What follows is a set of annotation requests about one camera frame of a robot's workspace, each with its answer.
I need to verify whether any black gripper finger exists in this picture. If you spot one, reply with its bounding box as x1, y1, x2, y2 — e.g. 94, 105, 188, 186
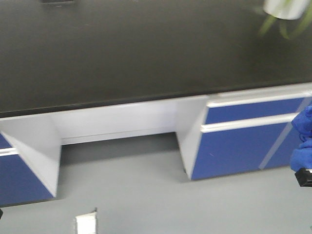
294, 168, 312, 187

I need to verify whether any blue microfiber cloth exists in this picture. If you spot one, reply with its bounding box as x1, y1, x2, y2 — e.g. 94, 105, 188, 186
290, 105, 312, 172

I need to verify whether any blue cabinet drawer right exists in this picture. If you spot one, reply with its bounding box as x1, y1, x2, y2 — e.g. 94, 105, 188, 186
190, 93, 312, 180

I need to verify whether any white potted plant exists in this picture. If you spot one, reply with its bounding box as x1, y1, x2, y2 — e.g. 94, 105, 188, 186
258, 0, 312, 40

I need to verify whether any white floor outlet box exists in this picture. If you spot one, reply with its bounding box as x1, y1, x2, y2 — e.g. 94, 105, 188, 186
75, 207, 98, 234

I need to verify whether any blue cabinet left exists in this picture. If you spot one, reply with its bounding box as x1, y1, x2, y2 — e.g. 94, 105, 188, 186
0, 135, 54, 207

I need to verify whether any black benchtop socket box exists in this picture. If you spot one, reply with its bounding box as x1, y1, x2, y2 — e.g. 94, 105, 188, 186
40, 0, 74, 4

